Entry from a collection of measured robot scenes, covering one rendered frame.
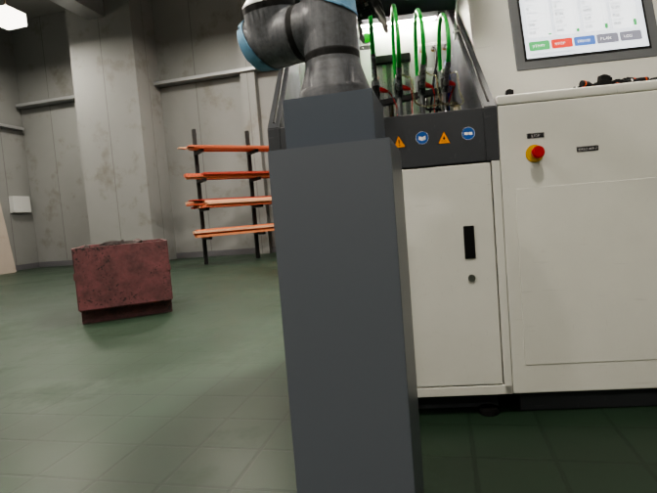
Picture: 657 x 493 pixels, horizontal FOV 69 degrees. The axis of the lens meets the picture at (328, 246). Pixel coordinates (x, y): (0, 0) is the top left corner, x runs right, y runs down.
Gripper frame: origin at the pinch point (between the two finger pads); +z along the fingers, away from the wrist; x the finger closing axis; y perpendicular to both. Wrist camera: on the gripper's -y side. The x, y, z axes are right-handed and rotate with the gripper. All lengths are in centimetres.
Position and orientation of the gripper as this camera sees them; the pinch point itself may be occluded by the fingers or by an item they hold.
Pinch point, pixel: (374, 34)
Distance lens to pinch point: 170.8
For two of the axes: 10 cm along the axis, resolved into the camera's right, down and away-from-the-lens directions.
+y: -0.3, 7.2, -6.9
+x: 9.1, -2.7, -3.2
